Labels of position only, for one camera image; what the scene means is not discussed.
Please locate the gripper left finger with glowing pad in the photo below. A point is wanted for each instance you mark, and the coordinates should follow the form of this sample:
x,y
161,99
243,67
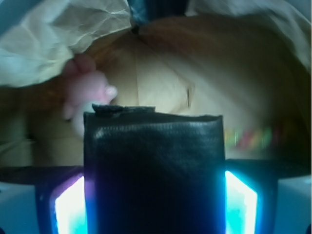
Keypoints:
x,y
42,200

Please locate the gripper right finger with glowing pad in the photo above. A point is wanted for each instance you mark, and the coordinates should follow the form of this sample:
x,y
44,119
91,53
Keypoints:
x,y
268,197

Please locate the black box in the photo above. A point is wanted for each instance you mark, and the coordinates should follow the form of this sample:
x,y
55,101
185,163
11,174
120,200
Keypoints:
x,y
153,173

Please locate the pink plush toy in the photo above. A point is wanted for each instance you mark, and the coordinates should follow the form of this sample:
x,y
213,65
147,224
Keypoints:
x,y
84,86

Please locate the crumpled brown paper bag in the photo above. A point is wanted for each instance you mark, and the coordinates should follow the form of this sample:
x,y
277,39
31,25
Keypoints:
x,y
248,60

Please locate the multicolour braided rope toy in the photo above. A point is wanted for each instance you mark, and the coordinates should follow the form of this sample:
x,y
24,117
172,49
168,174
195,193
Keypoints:
x,y
257,139

